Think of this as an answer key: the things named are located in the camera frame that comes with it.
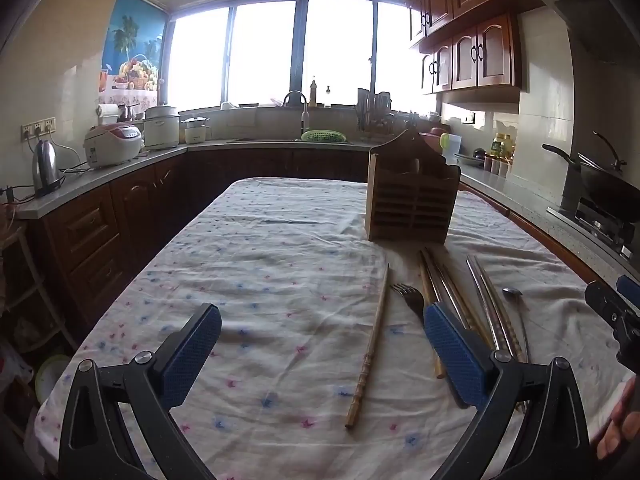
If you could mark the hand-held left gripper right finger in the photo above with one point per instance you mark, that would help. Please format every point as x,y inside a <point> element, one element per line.
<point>455,350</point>

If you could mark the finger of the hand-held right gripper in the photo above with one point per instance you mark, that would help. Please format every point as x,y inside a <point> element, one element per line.
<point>629,287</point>
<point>607,307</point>

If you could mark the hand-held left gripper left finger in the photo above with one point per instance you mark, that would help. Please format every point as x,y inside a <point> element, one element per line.
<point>192,355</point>

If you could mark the steel fork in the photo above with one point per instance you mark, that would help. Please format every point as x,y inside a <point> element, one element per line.
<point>407,297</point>

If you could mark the steel spoon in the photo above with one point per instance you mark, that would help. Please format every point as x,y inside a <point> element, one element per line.
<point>512,291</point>

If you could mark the carved wooden chopstick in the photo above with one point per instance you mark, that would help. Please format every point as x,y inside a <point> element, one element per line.
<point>372,340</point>

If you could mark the wooden utensil holder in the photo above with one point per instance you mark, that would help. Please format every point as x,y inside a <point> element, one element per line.
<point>410,200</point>

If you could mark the person's right hand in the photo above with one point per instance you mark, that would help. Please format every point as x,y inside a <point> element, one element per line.
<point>620,425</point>

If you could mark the gas stove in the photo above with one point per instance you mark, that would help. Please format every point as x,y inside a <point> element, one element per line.
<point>600,225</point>

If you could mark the black wok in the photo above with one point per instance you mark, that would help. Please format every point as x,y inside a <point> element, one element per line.
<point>610,185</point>

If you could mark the floral white tablecloth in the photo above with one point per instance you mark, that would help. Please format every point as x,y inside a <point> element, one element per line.
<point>275,260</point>

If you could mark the wooden side rack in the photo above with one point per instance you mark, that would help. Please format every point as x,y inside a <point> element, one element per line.
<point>30,280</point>

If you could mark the seasoning jars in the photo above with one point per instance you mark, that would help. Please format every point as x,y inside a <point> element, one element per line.
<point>496,165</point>

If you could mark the cup with green lid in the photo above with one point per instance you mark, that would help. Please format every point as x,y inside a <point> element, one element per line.
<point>450,145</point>

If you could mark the small white electric cooker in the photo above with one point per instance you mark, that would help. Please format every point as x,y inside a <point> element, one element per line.
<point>196,132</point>

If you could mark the white and red rice cooker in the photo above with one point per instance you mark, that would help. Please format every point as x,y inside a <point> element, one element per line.
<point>110,145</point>

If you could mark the large white electric cooker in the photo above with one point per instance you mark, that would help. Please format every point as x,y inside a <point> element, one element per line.
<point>161,130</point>

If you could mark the steel electric kettle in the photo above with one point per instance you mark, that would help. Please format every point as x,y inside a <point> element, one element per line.
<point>46,167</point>

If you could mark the green plastic basket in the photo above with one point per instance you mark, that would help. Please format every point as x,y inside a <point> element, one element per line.
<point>322,135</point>

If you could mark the knife and utensil rack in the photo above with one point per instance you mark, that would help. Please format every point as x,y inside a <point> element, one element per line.
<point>372,110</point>

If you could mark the white paper towel roll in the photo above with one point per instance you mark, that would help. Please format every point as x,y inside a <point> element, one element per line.
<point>107,114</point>

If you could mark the curved sink faucet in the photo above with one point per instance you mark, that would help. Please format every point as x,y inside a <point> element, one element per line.
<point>304,115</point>

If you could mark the brown wooden upper cabinets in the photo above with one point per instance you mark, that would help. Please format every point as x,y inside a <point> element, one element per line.
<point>470,55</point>

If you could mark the bottle on window sill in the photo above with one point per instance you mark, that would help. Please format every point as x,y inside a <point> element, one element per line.
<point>313,95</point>

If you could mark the range hood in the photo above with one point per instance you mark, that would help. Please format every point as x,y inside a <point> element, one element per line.
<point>590,0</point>

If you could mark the kitchen window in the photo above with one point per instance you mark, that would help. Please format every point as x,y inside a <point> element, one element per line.
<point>260,55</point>

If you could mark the wall power socket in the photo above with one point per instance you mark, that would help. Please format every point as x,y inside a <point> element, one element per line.
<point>39,129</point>

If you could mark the fruit and palm wall poster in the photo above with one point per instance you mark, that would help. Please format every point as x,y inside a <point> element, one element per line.
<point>135,35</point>

